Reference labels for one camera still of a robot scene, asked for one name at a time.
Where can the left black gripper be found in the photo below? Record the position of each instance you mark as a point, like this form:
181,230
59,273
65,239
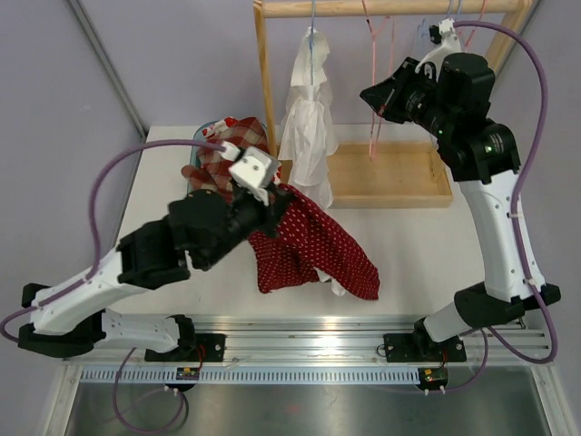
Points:
278,200

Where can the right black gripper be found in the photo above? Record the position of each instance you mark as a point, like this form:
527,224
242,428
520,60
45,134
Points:
387,99

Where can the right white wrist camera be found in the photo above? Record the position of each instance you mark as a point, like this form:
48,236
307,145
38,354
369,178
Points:
446,41

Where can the wooden clothes rack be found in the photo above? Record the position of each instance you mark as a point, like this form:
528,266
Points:
406,173

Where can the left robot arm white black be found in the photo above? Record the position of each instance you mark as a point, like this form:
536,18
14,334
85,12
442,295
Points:
75,317

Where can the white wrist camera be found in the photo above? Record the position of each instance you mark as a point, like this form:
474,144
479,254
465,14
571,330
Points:
251,168
446,41

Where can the red plaid garment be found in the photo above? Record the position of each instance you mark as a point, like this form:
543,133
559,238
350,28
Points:
247,132

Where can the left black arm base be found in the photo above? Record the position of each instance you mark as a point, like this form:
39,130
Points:
210,347

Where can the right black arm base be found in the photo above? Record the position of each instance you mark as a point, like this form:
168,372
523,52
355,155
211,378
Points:
408,349

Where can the dark red dotted garment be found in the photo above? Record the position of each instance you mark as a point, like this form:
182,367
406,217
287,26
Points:
308,242

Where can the white slotted cable duct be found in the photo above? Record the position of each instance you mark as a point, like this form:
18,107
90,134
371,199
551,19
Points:
254,375

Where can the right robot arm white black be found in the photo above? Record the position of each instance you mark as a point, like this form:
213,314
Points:
451,104

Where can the aluminium mounting rail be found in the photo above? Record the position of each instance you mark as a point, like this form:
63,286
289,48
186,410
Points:
333,340

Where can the white ruffled garment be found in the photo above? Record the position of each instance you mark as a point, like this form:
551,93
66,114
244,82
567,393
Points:
308,137

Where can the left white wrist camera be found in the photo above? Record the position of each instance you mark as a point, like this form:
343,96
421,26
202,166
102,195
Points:
251,168

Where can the teal plastic basin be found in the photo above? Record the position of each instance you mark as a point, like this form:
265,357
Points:
196,177

